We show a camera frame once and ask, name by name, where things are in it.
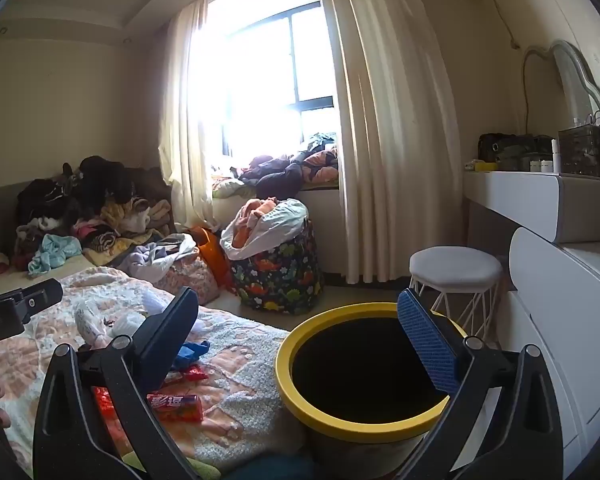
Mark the yellow rimmed black trash bin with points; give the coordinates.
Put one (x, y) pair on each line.
(285, 375)

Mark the clear organizer box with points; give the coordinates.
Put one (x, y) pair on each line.
(585, 152)

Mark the light blue garment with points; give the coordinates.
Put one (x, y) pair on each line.
(55, 252)

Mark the person's teal trouser leg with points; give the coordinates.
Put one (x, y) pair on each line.
(270, 470)

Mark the wavy frame mirror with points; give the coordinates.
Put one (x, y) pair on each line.
(575, 75)

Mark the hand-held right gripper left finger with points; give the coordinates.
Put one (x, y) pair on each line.
(162, 340)

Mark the white twisted foam fruit net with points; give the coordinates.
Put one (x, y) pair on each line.
(91, 325)

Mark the orange bag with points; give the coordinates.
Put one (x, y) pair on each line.
(212, 255)

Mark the green fluffy cloth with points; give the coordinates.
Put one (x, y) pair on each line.
(202, 471)

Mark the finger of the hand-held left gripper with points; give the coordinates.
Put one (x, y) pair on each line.
(25, 302)

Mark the black clothes heap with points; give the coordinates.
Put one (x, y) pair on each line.
(100, 180)

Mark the white bottle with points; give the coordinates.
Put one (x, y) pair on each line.
(556, 155)

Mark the black bag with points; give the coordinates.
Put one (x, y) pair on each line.
(510, 147)

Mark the white purple garment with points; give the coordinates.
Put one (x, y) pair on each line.
(150, 257)

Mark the red candy wrapper white print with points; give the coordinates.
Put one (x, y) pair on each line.
(177, 407)

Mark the white drawer cabinet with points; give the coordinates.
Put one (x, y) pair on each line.
(570, 310)

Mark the small red wrapper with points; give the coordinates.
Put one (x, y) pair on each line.
(192, 374)

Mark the green white cloth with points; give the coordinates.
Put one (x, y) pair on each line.
(227, 187)

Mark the cream sheer curtain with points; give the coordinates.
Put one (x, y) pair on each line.
(185, 135)

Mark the orange pink cloth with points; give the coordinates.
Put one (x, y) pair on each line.
(250, 215)

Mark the pile of mixed clothes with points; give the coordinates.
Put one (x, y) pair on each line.
(130, 215)

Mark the dark quilted clothes heap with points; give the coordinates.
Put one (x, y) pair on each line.
(290, 170)

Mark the dinosaur print laundry basket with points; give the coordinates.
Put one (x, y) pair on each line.
(275, 280)

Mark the pink floral bag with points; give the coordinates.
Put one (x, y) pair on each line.
(195, 280)

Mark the small white jars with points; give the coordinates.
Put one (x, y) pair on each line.
(541, 165)

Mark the red snack packet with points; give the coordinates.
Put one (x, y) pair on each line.
(105, 410)

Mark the window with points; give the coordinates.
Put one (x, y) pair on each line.
(310, 55)

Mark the cream pleated curtain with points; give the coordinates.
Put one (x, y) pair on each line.
(395, 135)

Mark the white vanity desk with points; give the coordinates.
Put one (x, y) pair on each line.
(520, 200)

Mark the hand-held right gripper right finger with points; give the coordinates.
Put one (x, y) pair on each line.
(425, 340)

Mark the blue rubber glove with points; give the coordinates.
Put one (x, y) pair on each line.
(190, 352)

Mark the pink white tufted blanket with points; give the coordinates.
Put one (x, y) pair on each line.
(240, 400)

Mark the yellow box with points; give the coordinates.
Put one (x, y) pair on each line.
(485, 166)

